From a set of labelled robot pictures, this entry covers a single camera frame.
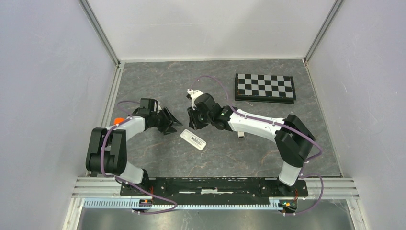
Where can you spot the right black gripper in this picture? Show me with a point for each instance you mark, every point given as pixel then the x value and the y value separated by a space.
pixel 193 123

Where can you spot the orange tape roll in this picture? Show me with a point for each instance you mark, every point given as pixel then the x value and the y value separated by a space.
pixel 118 120

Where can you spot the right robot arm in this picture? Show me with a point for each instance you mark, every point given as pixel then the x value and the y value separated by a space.
pixel 292 138

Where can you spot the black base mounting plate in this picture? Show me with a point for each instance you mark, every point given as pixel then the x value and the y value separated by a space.
pixel 214 190

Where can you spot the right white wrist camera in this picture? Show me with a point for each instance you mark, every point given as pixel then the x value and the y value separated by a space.
pixel 193 95

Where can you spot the black white chessboard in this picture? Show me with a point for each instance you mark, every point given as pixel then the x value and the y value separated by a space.
pixel 264 88

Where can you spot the white remote control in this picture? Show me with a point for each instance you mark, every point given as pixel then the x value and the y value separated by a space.
pixel 186 135

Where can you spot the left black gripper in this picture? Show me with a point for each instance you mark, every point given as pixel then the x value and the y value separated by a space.
pixel 169 119

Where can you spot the long white plastic bar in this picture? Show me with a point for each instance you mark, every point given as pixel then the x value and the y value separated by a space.
pixel 240 134

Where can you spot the slotted cable duct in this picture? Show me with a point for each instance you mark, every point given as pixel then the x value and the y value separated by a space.
pixel 139 204

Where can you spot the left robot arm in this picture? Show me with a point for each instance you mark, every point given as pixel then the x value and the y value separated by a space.
pixel 107 151

